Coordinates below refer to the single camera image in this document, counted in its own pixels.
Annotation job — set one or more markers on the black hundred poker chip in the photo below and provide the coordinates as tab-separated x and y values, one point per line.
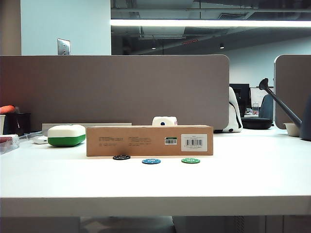
121	157

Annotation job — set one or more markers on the long brown cardboard box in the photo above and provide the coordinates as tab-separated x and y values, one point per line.
150	132

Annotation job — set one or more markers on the blue fifty poker chip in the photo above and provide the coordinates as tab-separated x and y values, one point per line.
150	161

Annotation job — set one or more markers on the green poker chip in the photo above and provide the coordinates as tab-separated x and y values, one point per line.
190	160

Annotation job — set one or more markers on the row of white poker chips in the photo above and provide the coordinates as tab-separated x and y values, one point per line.
15	139

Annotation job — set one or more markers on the clear acrylic chip tray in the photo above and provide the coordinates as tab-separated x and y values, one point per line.
9	148

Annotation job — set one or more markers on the row of red poker chips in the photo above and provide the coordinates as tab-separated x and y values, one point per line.
5	139

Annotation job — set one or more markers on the large white foam die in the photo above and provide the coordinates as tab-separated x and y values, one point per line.
170	120

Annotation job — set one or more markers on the brown fabric desk partition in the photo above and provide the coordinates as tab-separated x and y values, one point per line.
97	85
291	72

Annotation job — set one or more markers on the black ceiling spot lamp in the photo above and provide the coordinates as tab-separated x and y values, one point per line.
221	45
153	45

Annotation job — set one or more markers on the white black plush toy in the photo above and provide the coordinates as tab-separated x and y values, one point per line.
233	116

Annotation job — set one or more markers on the red ceiling sign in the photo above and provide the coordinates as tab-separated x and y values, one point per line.
190	41

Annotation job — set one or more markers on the black computer monitor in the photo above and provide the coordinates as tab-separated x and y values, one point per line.
244	97

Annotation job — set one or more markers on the white green mahjong tile toy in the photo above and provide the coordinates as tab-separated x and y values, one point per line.
65	132

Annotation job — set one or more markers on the small clear background bottle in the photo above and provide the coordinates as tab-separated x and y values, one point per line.
255	109

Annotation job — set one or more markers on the black round cushion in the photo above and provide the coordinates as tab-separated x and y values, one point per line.
256	122

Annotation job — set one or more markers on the long ceiling light strip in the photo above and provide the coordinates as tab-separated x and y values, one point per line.
194	23

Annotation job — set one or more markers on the lit computer monitor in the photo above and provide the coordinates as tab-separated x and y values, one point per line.
256	95

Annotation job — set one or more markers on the blue grey office chair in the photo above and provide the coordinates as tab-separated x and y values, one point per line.
267	106

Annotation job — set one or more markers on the white earbuds case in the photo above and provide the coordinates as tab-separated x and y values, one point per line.
40	139

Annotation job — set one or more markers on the clear acrylic tray lid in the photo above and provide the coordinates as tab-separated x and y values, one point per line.
29	135

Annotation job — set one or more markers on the black mesh pen holder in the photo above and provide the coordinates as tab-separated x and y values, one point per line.
22	122

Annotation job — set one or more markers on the white paper bowl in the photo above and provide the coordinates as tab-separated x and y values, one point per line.
292	129

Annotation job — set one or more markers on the dark grey watering can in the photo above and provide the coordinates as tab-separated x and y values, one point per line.
307	121

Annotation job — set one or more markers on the beige paper cup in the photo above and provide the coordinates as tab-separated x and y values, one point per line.
2	124

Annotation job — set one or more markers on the metal wall switch plate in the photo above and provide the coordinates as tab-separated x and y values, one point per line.
63	46

